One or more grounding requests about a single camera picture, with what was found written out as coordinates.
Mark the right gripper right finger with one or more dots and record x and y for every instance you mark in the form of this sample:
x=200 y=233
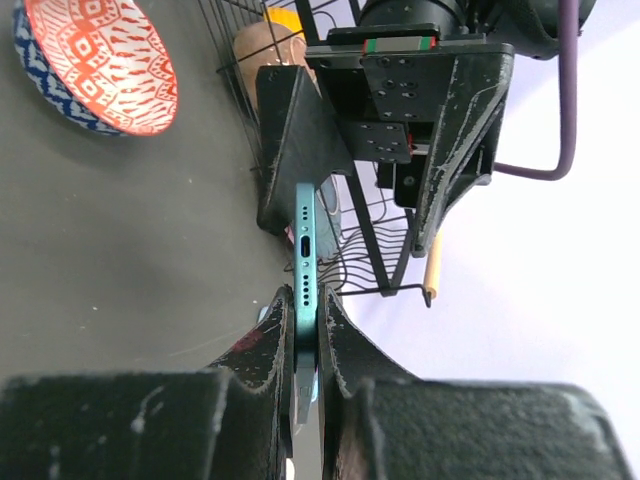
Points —
x=382 y=422

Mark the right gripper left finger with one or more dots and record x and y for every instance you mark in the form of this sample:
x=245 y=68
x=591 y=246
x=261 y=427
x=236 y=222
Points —
x=229 y=420

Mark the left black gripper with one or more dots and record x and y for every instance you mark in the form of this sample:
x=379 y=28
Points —
x=426 y=104

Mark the teal phone black screen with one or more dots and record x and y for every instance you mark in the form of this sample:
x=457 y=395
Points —
x=305 y=302

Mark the light blue phone case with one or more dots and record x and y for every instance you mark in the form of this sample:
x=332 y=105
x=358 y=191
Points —
x=262 y=314

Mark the blue glazed plate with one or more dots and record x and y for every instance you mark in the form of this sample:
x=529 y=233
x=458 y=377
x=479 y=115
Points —
x=328 y=219

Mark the brown ceramic bowl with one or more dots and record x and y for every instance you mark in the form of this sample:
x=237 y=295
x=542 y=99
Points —
x=263 y=44

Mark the yellow ribbed bowl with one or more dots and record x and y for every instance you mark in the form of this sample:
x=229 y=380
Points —
x=283 y=24

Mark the red patterned bowl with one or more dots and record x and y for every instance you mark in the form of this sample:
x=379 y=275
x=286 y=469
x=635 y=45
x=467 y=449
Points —
x=101 y=64

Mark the black wire dish basket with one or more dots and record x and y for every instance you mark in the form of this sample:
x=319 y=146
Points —
x=374 y=244

